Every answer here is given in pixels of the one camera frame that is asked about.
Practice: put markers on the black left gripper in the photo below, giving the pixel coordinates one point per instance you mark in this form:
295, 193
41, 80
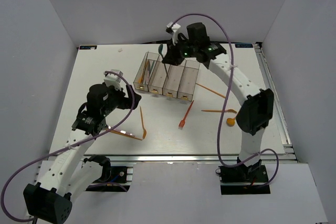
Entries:
126, 103

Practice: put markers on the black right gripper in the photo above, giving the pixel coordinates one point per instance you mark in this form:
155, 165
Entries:
171, 57

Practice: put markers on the pink handled metal knife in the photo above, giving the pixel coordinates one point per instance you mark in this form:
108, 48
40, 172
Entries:
146, 77

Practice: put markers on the orange plastic knife top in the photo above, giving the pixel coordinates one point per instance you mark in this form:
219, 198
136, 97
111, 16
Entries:
143, 72

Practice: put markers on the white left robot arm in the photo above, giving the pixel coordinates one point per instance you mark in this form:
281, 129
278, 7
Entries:
52, 197

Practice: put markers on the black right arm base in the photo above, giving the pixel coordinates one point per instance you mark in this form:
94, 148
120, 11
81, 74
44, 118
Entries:
243, 180

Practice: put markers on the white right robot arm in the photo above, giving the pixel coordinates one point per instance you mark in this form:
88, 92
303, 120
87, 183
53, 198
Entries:
256, 103

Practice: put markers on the clear four-compartment organizer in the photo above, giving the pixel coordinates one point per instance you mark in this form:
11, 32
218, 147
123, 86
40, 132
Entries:
171, 81

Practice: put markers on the orange pink knife left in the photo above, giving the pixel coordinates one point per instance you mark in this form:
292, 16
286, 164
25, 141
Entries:
124, 133

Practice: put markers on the orange chopstick near right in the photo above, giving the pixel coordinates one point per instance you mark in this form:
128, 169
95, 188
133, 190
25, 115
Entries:
210, 90

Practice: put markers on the red-orange plastic fork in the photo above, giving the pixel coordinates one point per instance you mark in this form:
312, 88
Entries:
182, 122

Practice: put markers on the blue label right corner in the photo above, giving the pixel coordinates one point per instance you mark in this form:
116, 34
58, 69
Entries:
244, 45

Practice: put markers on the black label left corner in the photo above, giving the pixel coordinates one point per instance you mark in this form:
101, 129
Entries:
88, 47

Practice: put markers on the orange plastic fork right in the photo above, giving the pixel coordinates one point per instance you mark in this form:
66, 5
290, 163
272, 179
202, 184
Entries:
220, 111

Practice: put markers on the orange plastic spoon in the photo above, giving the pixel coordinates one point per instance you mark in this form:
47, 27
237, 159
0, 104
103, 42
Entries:
230, 121

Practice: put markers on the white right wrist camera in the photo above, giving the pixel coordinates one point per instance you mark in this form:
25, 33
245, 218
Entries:
173, 29

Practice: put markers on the aluminium rail right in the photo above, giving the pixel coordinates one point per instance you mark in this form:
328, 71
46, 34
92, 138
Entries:
278, 116

